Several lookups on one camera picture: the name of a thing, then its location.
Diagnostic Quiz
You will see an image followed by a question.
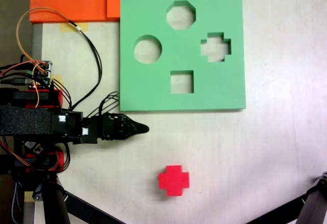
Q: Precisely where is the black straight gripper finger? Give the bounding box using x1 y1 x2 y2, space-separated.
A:
102 112 141 142

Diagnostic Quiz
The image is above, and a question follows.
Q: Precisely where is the circuit board with connectors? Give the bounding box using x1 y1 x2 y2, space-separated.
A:
27 60 54 90

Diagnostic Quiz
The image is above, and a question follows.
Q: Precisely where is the green shape sorting board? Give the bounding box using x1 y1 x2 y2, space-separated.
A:
119 0 247 112

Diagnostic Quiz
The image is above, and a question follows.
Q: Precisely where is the blue braided cable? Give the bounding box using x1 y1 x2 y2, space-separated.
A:
11 182 24 222

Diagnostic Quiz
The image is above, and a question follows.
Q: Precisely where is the red cross columnar block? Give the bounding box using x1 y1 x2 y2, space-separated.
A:
158 164 191 197

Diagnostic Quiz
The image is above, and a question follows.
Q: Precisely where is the small grey connector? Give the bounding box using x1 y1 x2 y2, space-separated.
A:
24 141 43 155

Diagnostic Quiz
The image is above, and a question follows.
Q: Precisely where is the black tripod leg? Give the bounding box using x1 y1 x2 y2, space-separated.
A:
296 170 327 224
32 174 71 224

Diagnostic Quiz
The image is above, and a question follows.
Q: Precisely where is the red and black clamp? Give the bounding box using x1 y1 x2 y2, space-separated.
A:
12 88 64 109
0 150 65 176

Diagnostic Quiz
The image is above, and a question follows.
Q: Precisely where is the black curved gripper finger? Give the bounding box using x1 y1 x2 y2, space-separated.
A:
132 121 150 136

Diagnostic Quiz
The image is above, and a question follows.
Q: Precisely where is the black usb cable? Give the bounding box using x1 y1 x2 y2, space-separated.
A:
0 77 34 86

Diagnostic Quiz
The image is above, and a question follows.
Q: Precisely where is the orange red wire bundle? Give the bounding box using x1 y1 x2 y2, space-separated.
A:
0 135 61 174
0 60 51 109

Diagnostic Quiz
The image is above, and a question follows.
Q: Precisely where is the black servo cable loop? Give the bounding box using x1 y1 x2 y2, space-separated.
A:
98 91 121 119

